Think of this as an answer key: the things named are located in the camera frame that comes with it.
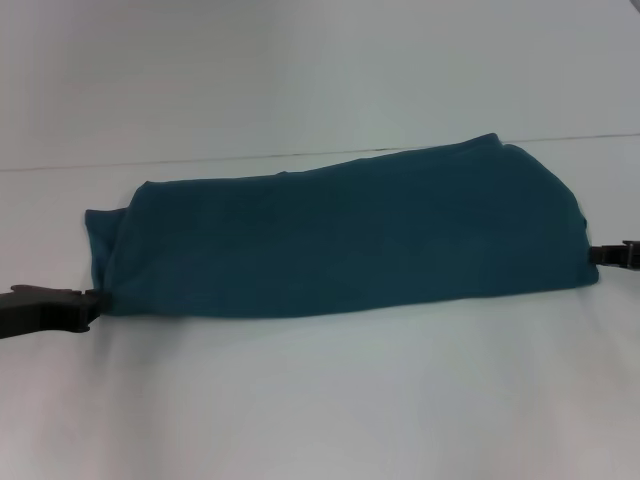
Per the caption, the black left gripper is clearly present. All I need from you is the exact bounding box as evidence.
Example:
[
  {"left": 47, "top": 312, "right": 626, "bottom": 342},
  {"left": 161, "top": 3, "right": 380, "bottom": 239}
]
[{"left": 0, "top": 283, "right": 113, "bottom": 340}]

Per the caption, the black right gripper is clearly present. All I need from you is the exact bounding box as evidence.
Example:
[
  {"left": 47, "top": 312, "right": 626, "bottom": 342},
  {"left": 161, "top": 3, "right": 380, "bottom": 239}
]
[{"left": 589, "top": 240, "right": 640, "bottom": 274}]

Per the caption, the teal t-shirt with white lettering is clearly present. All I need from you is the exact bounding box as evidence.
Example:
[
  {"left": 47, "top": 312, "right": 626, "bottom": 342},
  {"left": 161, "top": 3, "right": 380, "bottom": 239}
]
[{"left": 83, "top": 132, "right": 600, "bottom": 320}]

